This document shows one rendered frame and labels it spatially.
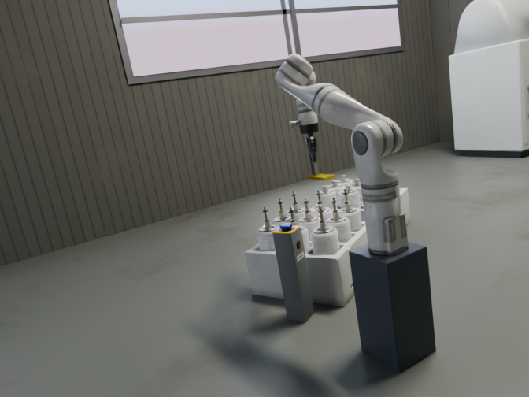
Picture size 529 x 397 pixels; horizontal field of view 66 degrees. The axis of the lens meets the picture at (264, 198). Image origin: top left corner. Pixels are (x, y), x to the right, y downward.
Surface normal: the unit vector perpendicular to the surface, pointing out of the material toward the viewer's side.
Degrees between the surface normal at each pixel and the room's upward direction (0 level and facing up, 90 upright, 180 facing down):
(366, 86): 90
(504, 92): 90
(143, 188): 90
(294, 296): 90
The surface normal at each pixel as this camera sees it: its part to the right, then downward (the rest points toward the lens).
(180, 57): 0.49, 0.11
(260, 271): -0.53, 0.27
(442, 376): -0.17, -0.96
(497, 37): -0.88, 0.25
